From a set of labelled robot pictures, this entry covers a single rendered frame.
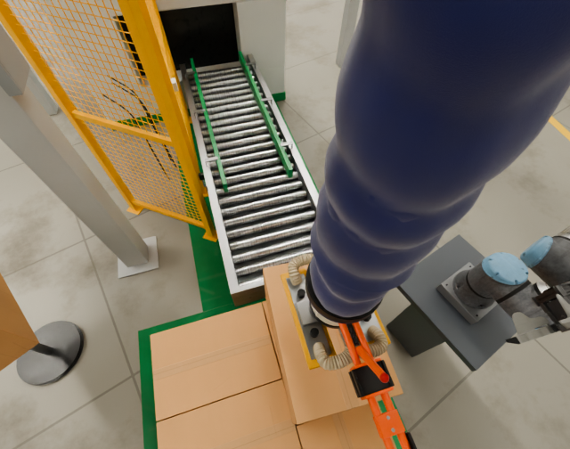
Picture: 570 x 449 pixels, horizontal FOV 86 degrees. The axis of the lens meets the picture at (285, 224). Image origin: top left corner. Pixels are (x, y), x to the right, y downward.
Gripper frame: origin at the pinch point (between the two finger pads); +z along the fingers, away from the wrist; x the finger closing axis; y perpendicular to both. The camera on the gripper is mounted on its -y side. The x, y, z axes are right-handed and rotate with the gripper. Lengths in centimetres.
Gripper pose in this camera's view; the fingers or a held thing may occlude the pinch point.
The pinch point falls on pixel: (531, 337)
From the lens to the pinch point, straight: 79.3
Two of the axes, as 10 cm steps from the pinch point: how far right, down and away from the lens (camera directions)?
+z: -9.6, 2.1, -1.6
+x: 0.2, -5.4, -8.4
